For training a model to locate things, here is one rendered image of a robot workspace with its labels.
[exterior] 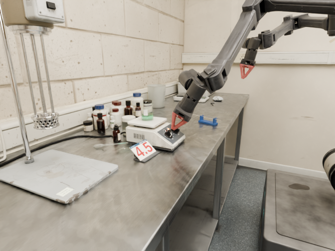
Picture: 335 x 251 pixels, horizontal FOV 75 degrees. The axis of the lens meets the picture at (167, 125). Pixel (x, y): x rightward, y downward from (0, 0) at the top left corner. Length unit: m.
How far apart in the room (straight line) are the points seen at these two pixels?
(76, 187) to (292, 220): 0.96
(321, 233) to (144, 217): 0.88
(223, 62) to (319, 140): 1.69
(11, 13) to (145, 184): 0.50
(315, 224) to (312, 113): 1.24
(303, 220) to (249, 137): 1.25
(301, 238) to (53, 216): 0.94
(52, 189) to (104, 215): 0.17
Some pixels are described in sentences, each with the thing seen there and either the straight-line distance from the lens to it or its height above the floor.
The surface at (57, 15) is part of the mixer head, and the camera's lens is 0.62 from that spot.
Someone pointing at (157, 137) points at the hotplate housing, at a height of 0.80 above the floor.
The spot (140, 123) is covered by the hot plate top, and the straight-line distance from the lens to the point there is 0.83.
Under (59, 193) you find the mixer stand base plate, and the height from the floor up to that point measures 0.76.
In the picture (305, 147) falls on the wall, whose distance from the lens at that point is 2.37.
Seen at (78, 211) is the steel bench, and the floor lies 0.75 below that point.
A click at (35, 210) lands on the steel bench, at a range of 0.59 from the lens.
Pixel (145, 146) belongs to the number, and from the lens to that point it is 0.77.
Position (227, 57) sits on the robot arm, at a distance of 0.83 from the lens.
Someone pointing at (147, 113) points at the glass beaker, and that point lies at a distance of 0.84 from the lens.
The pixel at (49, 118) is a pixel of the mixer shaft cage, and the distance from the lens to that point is 0.65.
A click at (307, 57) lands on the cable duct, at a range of 2.18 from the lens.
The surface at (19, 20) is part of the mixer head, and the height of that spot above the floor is 1.15.
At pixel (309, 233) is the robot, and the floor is 0.37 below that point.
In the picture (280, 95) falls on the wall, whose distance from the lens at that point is 2.24.
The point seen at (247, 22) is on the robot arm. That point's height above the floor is 1.20.
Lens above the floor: 1.07
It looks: 17 degrees down
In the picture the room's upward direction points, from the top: straight up
